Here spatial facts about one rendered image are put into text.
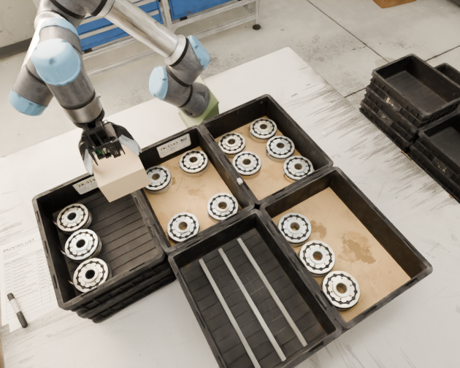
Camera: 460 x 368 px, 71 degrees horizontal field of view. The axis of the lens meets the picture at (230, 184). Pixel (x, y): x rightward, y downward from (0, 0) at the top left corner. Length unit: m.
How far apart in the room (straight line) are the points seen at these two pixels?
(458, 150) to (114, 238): 1.75
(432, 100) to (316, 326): 1.51
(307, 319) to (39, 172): 1.21
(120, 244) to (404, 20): 3.28
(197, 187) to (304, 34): 2.43
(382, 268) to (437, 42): 2.73
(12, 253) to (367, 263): 1.22
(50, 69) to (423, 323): 1.18
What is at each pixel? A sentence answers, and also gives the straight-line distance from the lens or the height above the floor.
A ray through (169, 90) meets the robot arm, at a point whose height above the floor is 0.97.
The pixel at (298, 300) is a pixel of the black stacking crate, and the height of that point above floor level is 0.83.
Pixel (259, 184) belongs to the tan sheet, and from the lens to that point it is 1.14.
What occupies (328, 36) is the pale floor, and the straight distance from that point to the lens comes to 3.36.
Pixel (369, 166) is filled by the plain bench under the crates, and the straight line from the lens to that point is 1.43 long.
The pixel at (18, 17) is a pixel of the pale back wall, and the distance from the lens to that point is 3.70.
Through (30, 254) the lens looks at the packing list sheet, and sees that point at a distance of 1.40.
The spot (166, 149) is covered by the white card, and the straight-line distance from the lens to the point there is 1.19.
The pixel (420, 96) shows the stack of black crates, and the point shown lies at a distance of 2.14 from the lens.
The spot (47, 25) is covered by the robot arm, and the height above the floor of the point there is 1.44.
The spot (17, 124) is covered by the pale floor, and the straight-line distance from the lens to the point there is 3.07.
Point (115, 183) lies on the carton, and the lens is 0.88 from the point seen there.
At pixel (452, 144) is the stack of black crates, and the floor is 0.38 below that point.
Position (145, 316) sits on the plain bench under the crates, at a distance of 1.16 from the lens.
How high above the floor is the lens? 1.79
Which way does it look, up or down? 57 degrees down
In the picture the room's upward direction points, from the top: 5 degrees counter-clockwise
